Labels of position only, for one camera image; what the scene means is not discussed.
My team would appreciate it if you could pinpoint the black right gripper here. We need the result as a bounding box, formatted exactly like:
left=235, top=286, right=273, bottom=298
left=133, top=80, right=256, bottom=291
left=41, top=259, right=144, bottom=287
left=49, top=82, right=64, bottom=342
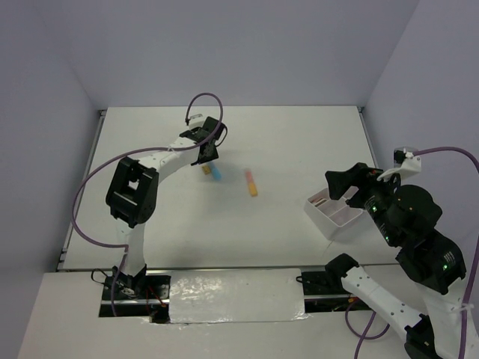
left=322, top=158, right=403, bottom=242

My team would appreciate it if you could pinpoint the blue highlighter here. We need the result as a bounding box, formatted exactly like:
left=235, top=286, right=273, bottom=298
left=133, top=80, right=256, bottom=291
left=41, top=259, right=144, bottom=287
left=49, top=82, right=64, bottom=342
left=208, top=162, right=222, bottom=181

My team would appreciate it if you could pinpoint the orange highlighter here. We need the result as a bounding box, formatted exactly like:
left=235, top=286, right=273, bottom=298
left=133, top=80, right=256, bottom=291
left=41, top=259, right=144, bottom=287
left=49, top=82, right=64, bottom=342
left=244, top=169, right=258, bottom=197

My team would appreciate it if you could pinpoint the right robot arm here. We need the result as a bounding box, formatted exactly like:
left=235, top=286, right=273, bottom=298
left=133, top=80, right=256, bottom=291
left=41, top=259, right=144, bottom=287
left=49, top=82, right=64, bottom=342
left=325, top=158, right=478, bottom=358

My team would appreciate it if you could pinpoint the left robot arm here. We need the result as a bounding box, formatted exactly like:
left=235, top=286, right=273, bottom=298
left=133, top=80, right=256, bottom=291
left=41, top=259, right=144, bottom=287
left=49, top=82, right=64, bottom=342
left=106, top=117, right=228, bottom=298

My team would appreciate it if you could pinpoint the white divided organizer tray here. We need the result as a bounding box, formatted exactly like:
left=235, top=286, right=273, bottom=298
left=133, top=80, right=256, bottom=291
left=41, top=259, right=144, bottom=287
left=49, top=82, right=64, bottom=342
left=304, top=187, right=366, bottom=242

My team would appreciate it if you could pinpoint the silver foil sheet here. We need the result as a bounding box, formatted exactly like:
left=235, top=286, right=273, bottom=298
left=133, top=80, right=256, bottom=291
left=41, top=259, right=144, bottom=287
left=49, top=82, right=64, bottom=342
left=168, top=269, right=307, bottom=324

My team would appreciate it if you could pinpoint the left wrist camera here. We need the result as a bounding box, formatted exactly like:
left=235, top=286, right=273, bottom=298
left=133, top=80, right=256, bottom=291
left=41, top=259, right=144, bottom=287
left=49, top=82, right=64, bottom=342
left=187, top=114, right=205, bottom=129

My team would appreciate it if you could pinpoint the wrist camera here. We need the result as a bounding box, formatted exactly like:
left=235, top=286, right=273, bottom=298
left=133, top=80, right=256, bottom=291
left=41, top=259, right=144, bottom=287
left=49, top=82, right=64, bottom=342
left=187, top=114, right=205, bottom=129
left=377, top=147, right=421, bottom=182

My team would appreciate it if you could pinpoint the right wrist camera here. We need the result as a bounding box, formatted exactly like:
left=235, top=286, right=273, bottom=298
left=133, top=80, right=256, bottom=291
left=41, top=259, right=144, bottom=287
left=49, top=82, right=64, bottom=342
left=377, top=147, right=421, bottom=182

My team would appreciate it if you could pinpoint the metal base rail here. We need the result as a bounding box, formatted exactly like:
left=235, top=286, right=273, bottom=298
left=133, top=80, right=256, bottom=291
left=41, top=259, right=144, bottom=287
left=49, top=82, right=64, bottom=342
left=98, top=269, right=355, bottom=325

